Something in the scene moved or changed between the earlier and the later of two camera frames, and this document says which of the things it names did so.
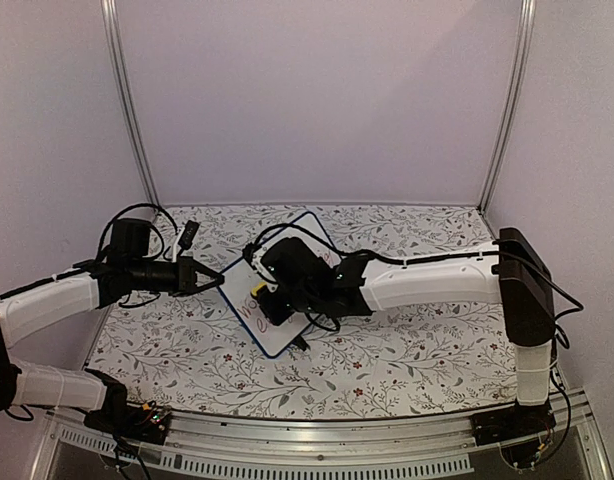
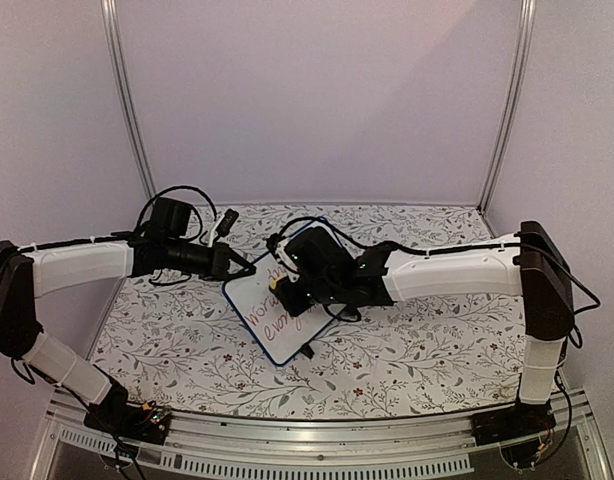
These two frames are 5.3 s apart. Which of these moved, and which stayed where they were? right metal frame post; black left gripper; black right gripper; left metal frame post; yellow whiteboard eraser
Moved: black left gripper; black right gripper; yellow whiteboard eraser
Stayed: left metal frame post; right metal frame post
